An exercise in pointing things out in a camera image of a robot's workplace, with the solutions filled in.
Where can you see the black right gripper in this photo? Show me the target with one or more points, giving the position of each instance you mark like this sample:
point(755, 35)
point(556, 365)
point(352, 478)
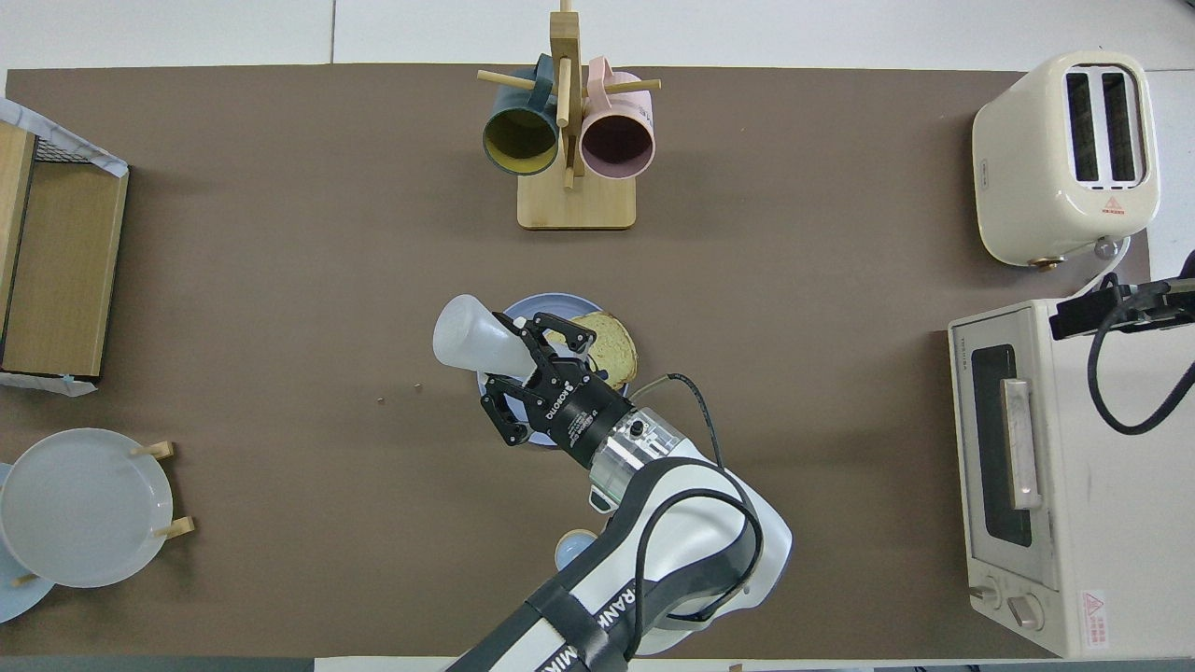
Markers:
point(1162, 303)

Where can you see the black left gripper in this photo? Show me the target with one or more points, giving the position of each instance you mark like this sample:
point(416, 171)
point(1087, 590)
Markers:
point(565, 406)

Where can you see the white navy-capped seasoning bottle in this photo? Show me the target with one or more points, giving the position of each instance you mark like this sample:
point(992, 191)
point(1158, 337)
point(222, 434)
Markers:
point(471, 336)

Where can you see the toasted bread slice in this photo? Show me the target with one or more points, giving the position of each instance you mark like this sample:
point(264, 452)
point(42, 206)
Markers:
point(616, 355)

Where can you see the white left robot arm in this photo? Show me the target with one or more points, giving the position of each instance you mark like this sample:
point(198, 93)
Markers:
point(691, 532)

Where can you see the blue round dinner plate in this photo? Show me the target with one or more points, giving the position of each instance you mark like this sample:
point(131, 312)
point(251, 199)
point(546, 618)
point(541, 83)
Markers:
point(551, 303)

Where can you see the grey translucent plate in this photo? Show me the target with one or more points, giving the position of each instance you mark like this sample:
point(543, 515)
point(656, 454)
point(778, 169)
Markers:
point(84, 509)

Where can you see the light blue racked plate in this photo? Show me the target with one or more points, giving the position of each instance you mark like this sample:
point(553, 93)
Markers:
point(14, 602)

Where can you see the cream two-slot toaster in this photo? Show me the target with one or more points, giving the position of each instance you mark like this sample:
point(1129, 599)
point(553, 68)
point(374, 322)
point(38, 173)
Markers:
point(1046, 168)

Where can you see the wooden mug tree rack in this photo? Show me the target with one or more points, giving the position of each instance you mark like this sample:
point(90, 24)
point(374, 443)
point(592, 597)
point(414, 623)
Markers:
point(579, 205)

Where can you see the small blue bell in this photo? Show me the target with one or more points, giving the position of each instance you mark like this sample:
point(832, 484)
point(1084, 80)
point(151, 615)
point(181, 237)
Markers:
point(569, 551)

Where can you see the white toaster oven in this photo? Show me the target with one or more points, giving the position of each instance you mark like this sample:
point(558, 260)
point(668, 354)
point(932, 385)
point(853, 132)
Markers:
point(1102, 523)

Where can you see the dark teal mug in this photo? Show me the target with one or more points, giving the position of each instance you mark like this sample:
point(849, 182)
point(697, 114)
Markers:
point(518, 140)

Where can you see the pink ribbed mug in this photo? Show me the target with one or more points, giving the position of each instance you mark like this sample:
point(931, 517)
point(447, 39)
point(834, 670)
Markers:
point(616, 140)

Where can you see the brown table mat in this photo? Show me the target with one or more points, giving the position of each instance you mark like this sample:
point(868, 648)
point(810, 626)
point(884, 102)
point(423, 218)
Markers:
point(280, 233)

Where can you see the wooden dish rack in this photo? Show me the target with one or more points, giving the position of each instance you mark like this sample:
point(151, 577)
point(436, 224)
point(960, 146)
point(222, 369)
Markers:
point(175, 528)

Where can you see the white checkered cloth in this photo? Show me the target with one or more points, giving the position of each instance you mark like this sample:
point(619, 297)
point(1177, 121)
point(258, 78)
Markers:
point(65, 145)

